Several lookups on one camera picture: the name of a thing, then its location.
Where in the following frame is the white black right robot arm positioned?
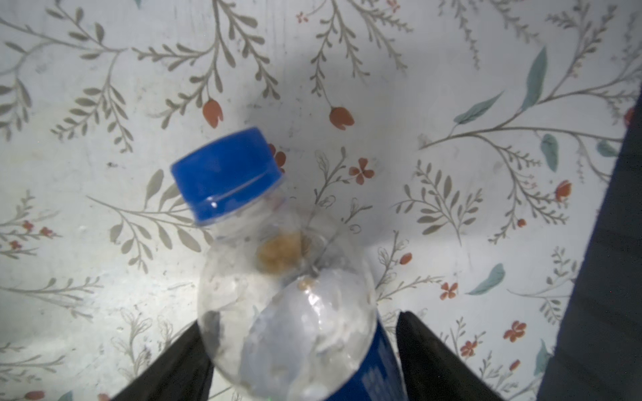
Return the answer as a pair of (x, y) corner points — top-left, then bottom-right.
(396, 106), (641, 400)

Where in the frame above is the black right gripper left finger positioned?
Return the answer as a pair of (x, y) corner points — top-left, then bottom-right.
(113, 322), (214, 401)

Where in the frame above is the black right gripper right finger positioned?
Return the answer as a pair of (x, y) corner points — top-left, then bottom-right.
(396, 312), (502, 401)

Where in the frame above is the floral table mat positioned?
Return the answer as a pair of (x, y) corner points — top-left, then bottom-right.
(1, 1), (641, 400)

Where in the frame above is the blue Pepsi label bottle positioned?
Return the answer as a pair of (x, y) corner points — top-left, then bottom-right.
(172, 128), (406, 400)

